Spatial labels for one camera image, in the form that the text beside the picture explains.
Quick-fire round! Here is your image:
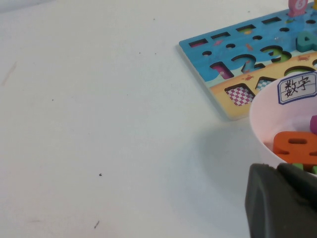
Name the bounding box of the teal number four piece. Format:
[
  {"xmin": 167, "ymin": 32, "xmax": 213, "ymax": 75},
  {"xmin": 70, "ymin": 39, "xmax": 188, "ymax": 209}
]
[{"xmin": 296, "ymin": 31, "xmax": 317, "ymax": 52}]

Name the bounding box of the paper label on pink bowl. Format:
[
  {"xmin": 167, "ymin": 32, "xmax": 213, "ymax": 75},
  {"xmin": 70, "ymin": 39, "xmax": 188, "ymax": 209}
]
[{"xmin": 276, "ymin": 72, "xmax": 317, "ymax": 105}]

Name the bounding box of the magenta number one piece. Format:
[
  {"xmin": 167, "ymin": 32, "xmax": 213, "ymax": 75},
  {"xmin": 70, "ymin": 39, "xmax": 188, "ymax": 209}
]
[{"xmin": 309, "ymin": 116, "xmax": 317, "ymax": 135}]

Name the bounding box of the white plastic bowl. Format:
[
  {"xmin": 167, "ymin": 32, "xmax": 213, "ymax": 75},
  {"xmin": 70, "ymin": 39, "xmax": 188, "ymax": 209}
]
[{"xmin": 249, "ymin": 70, "xmax": 317, "ymax": 174}]

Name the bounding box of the pink fish peg five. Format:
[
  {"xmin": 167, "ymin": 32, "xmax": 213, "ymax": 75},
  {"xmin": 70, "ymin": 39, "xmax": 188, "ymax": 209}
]
[{"xmin": 287, "ymin": 0, "xmax": 310, "ymax": 18}]

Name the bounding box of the orange number two piece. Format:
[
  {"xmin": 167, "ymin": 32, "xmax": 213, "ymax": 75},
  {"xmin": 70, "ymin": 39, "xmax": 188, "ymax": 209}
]
[{"xmin": 272, "ymin": 131, "xmax": 317, "ymax": 164}]

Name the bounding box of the colourful wooden puzzle board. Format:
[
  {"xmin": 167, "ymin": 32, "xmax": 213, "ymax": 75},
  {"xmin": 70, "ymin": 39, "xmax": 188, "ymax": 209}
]
[{"xmin": 179, "ymin": 1, "xmax": 317, "ymax": 121}]

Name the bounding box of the green number three piece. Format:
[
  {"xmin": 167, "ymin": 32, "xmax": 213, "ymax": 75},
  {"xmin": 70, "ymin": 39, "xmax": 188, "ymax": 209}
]
[{"xmin": 291, "ymin": 163, "xmax": 317, "ymax": 176}]

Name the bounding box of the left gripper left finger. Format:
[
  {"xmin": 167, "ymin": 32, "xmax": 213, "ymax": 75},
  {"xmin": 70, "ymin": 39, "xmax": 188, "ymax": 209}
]
[{"xmin": 244, "ymin": 163, "xmax": 317, "ymax": 238}]

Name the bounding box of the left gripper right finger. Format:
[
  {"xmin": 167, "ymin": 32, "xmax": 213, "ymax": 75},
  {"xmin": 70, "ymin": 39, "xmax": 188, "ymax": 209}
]
[{"xmin": 276, "ymin": 162, "xmax": 317, "ymax": 214}]

